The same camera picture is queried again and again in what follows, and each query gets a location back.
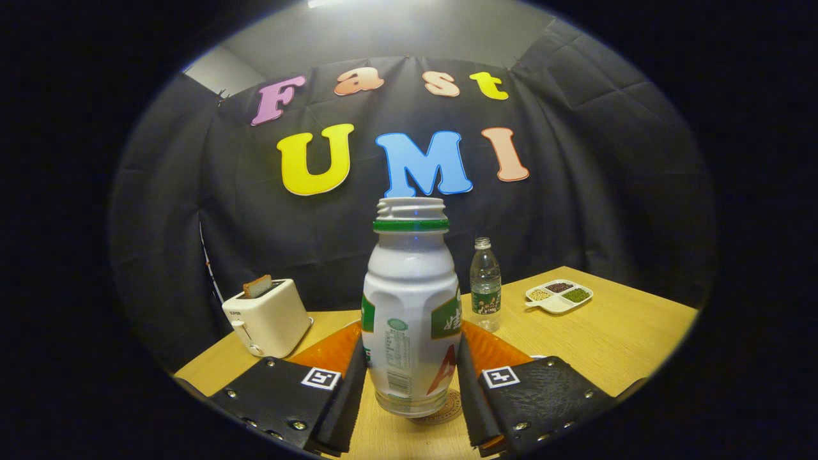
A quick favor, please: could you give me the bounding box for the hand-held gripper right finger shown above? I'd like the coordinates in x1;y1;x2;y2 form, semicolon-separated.
458;321;617;457

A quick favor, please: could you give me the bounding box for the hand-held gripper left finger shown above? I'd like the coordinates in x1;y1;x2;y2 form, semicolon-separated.
210;321;368;457

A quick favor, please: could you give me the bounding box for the round cork coaster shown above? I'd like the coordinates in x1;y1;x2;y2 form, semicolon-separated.
412;388;464;426

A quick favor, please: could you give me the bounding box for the white juice bottle green label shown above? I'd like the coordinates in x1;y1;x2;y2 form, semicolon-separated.
362;197;463;419

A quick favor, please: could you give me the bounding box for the clear plastic water bottle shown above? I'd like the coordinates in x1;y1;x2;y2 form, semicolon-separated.
470;237;502;333

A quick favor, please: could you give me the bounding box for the cream white toaster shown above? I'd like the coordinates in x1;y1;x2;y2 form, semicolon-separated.
222;279;314;359

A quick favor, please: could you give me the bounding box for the white divided tray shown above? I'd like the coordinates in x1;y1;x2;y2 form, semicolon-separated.
525;279;594;314

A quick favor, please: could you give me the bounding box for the wooden table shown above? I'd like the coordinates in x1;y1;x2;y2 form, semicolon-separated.
174;266;700;460

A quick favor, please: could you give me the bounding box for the thin white cable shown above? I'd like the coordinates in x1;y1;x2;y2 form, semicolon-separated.
199;220;226;304

